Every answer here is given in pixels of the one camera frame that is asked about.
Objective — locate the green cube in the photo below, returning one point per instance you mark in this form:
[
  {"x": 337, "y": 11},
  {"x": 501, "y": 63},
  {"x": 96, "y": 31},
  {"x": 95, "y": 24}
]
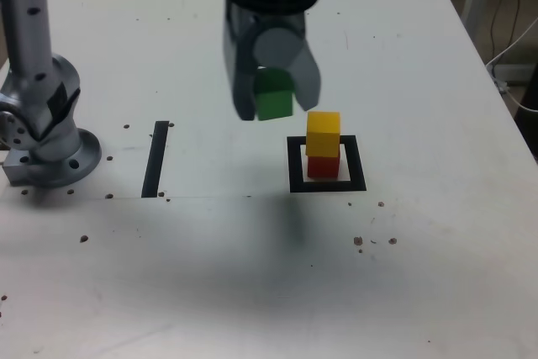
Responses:
[{"x": 273, "y": 102}]

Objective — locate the black tape strip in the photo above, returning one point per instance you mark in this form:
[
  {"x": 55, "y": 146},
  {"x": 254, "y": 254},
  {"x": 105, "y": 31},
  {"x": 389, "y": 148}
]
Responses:
[{"x": 153, "y": 161}]

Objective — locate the black tape square outline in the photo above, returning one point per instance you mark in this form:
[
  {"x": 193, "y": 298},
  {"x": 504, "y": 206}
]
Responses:
[{"x": 294, "y": 165}]

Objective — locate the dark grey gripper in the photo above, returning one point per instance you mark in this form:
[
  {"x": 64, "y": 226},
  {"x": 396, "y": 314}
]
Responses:
[{"x": 277, "y": 18}]

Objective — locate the yellow cube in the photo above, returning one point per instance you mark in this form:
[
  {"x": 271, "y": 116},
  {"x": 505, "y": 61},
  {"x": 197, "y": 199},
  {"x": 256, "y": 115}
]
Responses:
[{"x": 323, "y": 134}]

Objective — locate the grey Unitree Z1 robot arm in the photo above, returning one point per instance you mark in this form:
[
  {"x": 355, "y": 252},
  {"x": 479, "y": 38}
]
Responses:
[{"x": 25, "y": 18}]

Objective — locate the red cube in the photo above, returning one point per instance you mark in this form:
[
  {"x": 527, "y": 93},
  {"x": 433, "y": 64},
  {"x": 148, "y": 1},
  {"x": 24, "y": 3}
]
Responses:
[{"x": 323, "y": 167}]

